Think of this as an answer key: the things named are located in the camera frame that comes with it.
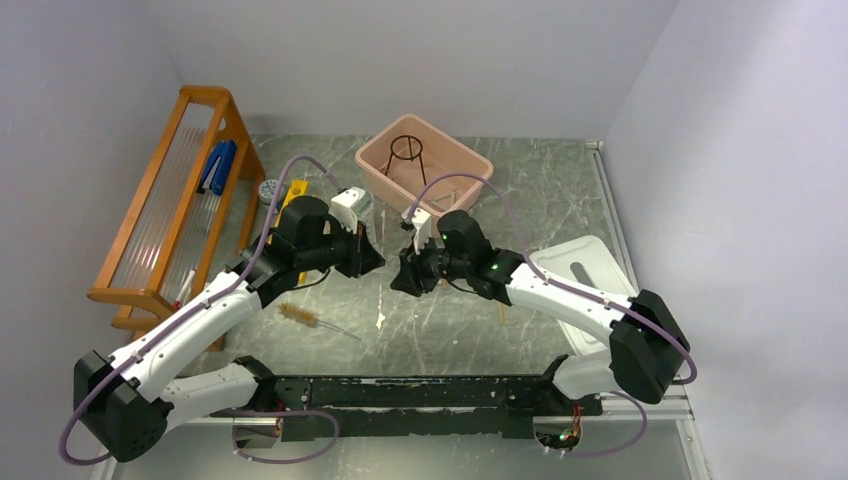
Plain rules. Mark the wrist white camera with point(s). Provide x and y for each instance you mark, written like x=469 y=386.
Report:
x=420 y=223
x=350 y=206

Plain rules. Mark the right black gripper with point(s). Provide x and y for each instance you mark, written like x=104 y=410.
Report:
x=412 y=278

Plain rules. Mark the blue clamp on rack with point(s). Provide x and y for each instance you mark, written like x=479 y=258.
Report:
x=217 y=168

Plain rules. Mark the white clay triangle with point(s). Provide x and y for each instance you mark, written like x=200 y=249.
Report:
x=444 y=201

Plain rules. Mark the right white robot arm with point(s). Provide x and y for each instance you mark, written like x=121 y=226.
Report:
x=642 y=347

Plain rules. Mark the pink plastic bin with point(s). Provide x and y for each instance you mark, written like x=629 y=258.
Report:
x=448 y=164

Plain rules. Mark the brown test tube brush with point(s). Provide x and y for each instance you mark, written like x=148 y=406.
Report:
x=308 y=318

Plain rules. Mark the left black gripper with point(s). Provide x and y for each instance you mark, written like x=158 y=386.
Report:
x=362 y=256

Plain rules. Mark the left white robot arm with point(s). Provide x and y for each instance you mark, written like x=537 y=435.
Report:
x=131 y=398

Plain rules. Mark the yellow test tube rack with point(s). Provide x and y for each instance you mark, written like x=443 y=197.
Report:
x=295 y=189

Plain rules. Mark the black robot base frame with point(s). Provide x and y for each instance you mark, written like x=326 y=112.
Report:
x=512 y=406

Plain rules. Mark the red tipped glass thermometer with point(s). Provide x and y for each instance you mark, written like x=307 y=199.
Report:
x=185 y=289

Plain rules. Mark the black ring stand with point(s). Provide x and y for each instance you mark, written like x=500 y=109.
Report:
x=408 y=148

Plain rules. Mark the wooden drying rack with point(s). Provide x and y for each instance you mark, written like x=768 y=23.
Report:
x=169 y=228

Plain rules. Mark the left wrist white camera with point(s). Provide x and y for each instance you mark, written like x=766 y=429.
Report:
x=350 y=206

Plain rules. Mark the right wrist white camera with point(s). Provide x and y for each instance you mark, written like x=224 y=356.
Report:
x=420 y=223

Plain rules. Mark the white plastic lid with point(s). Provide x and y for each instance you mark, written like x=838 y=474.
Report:
x=588 y=261

